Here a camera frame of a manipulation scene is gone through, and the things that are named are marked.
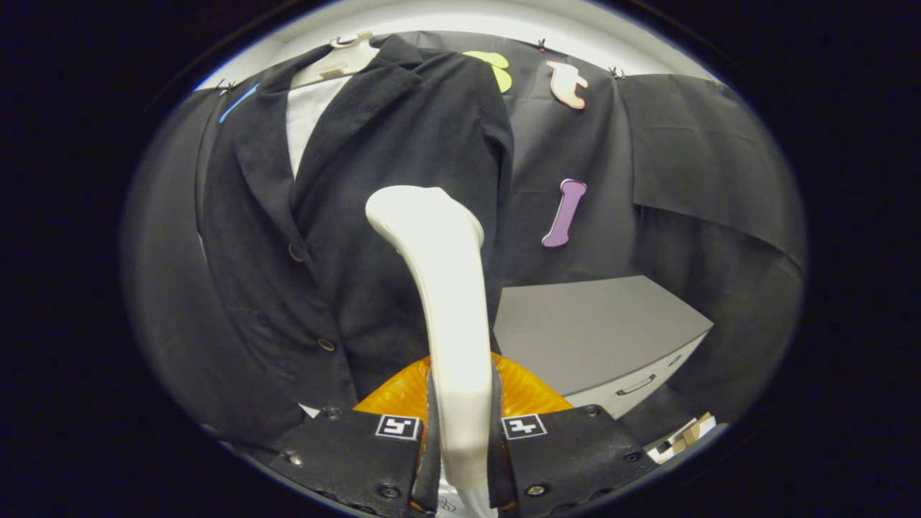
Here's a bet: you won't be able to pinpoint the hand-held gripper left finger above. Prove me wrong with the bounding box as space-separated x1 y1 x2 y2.
270 353 441 516

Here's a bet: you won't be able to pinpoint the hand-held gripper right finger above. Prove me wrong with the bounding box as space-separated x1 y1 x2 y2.
489 353 660 514

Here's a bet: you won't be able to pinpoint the white garment steamer head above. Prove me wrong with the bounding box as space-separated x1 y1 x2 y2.
365 185 499 518

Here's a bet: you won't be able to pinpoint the black suit jacket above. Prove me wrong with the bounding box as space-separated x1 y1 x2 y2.
194 35 516 448

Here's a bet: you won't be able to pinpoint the white plastic clothes hanger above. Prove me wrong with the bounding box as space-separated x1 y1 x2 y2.
290 30 381 91

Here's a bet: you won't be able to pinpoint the cardboard boxes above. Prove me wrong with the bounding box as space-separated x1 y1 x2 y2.
646 412 719 465

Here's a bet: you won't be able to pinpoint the grey drawer cabinet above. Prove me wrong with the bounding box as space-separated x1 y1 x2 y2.
493 275 715 420

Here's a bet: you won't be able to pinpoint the black backdrop cloth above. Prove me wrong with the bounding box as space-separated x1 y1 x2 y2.
122 30 808 463

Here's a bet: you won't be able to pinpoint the white shirt under jacket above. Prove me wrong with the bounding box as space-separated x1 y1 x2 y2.
286 76 354 180

